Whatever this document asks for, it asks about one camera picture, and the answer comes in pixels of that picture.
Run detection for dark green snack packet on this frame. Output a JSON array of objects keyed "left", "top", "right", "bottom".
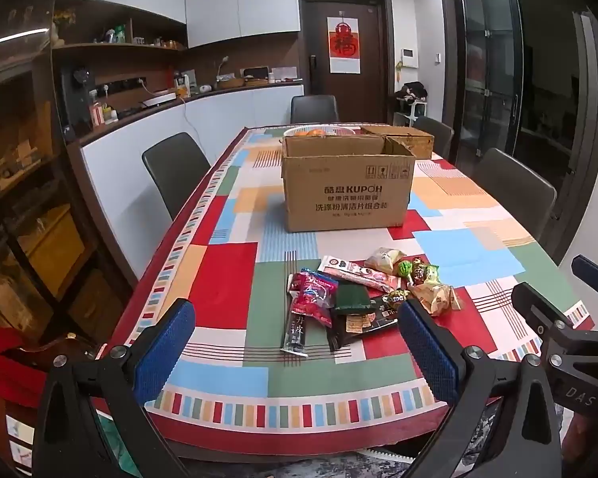
[{"left": 331, "top": 281, "right": 374, "bottom": 315}]

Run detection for brown cardboard box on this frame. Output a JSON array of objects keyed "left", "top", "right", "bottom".
[{"left": 280, "top": 133, "right": 417, "bottom": 233}]

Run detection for black strip snack packet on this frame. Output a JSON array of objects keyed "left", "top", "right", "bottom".
[{"left": 280, "top": 304, "right": 312, "bottom": 358}]

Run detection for white wall cabinets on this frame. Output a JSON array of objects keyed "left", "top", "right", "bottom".
[{"left": 55, "top": 0, "right": 301, "bottom": 49}]

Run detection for white red long snack packet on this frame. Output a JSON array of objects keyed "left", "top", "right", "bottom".
[{"left": 318, "top": 256, "right": 400, "bottom": 294}]

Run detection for beige bun packet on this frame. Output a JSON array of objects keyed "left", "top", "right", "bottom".
[{"left": 364, "top": 247, "right": 407, "bottom": 276}]

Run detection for dark leather dining chair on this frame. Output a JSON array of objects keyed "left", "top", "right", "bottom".
[
  {"left": 290, "top": 94, "right": 340, "bottom": 124},
  {"left": 142, "top": 132, "right": 211, "bottom": 222},
  {"left": 413, "top": 116, "right": 454, "bottom": 160},
  {"left": 471, "top": 148, "right": 558, "bottom": 245}
]

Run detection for glass sliding door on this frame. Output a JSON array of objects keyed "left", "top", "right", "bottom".
[{"left": 439, "top": 0, "right": 598, "bottom": 262}]

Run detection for white storage cart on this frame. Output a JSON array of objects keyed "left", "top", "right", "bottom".
[{"left": 393, "top": 97, "right": 430, "bottom": 127}]

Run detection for dark printed snack packet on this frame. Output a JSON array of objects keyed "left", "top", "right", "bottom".
[{"left": 379, "top": 289, "right": 412, "bottom": 310}]

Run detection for black water dispenser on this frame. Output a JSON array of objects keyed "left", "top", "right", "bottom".
[{"left": 61, "top": 64, "right": 98, "bottom": 131}]

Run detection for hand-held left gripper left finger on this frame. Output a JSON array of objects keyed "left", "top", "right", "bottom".
[{"left": 32, "top": 298, "right": 196, "bottom": 478}]

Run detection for dark brown door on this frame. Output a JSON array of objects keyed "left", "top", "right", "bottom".
[{"left": 298, "top": 0, "right": 395, "bottom": 126}]

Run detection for colourful patchwork tablecloth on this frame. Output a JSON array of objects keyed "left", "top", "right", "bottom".
[{"left": 97, "top": 124, "right": 596, "bottom": 459}]

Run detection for black cracker packet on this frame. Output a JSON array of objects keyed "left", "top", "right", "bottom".
[{"left": 327, "top": 304, "right": 400, "bottom": 352}]

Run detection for white base cabinets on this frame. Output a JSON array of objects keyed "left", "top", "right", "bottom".
[{"left": 80, "top": 84, "right": 305, "bottom": 242}]

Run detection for white fruit basket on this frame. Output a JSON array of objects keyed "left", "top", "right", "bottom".
[{"left": 283, "top": 125, "right": 362, "bottom": 140}]

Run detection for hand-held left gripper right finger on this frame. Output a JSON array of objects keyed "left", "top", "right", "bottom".
[{"left": 397, "top": 300, "right": 564, "bottom": 478}]

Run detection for red box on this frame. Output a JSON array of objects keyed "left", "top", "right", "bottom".
[{"left": 0, "top": 323, "right": 48, "bottom": 409}]

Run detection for red white door poster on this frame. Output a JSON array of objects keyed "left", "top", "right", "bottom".
[{"left": 327, "top": 16, "right": 364, "bottom": 73}]

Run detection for wooden wall shelf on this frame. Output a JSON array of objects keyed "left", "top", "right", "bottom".
[{"left": 52, "top": 0, "right": 188, "bottom": 53}]

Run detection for brown bread packet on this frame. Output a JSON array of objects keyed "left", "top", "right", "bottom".
[{"left": 411, "top": 283, "right": 462, "bottom": 317}]

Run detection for glass display cabinet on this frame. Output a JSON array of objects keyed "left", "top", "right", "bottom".
[{"left": 0, "top": 10, "right": 133, "bottom": 359}]

